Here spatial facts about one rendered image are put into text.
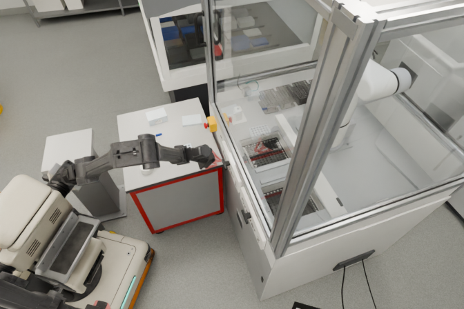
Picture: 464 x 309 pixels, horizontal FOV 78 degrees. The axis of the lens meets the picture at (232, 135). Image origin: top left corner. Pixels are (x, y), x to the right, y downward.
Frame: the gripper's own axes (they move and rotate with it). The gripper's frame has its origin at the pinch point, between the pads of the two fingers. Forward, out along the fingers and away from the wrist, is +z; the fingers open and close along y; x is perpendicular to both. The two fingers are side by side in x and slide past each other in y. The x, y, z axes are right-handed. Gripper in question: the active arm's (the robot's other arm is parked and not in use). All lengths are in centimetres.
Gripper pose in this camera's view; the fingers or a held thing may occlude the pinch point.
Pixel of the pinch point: (217, 162)
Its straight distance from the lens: 146.6
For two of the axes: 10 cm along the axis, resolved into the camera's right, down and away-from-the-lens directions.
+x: -3.1, -7.4, 6.0
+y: 6.7, -6.2, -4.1
